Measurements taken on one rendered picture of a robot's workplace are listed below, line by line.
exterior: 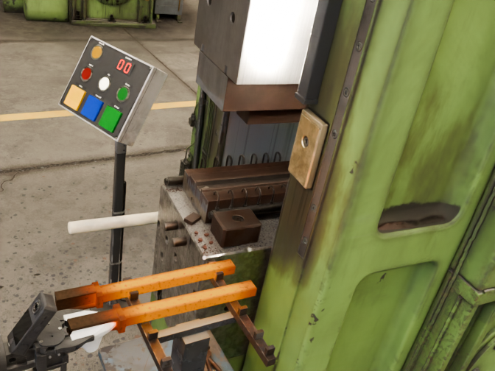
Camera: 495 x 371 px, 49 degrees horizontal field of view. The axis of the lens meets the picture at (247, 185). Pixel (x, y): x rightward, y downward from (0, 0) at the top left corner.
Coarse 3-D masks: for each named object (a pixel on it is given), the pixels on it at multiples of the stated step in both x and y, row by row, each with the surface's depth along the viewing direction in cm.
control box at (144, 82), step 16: (112, 48) 188; (80, 64) 194; (96, 64) 190; (112, 64) 187; (128, 64) 183; (144, 64) 180; (80, 80) 193; (96, 80) 189; (112, 80) 186; (128, 80) 182; (144, 80) 179; (160, 80) 183; (64, 96) 196; (96, 96) 188; (112, 96) 184; (128, 96) 181; (144, 96) 181; (80, 112) 190; (128, 112) 180; (144, 112) 184; (96, 128) 186; (128, 128) 182; (128, 144) 185
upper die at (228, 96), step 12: (204, 60) 146; (204, 72) 147; (216, 72) 140; (204, 84) 148; (216, 84) 141; (228, 84) 135; (276, 84) 141; (288, 84) 143; (216, 96) 141; (228, 96) 137; (240, 96) 138; (252, 96) 140; (264, 96) 142; (276, 96) 143; (288, 96) 145; (228, 108) 139; (240, 108) 140; (252, 108) 142; (264, 108) 144; (276, 108) 145; (288, 108) 147; (300, 108) 149
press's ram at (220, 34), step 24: (216, 0) 136; (240, 0) 124; (264, 0) 121; (288, 0) 124; (312, 0) 127; (216, 24) 137; (240, 24) 125; (264, 24) 125; (288, 24) 127; (312, 24) 130; (216, 48) 138; (240, 48) 126; (264, 48) 128; (288, 48) 131; (240, 72) 129; (264, 72) 132; (288, 72) 135
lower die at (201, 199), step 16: (192, 176) 164; (208, 176) 165; (224, 176) 167; (240, 176) 166; (256, 176) 168; (192, 192) 164; (208, 192) 157; (224, 192) 158; (240, 192) 160; (256, 192) 161; (272, 192) 163; (208, 208) 154; (224, 208) 157
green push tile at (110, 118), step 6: (108, 108) 183; (114, 108) 184; (108, 114) 183; (114, 114) 182; (120, 114) 181; (102, 120) 184; (108, 120) 183; (114, 120) 181; (102, 126) 183; (108, 126) 182; (114, 126) 181
